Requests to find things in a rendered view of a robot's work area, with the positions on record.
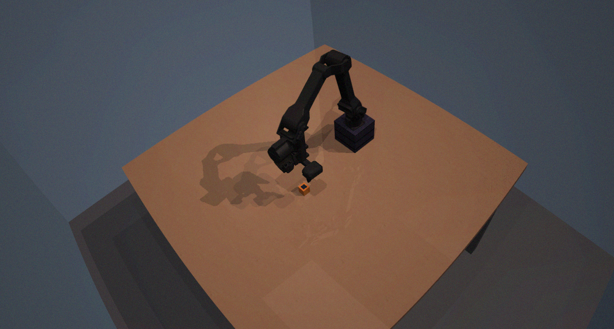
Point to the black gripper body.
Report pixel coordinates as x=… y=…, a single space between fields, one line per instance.
x=311 y=169

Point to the orange block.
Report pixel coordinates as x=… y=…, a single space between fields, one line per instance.
x=304 y=189

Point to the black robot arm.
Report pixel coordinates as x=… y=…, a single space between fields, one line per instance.
x=296 y=117

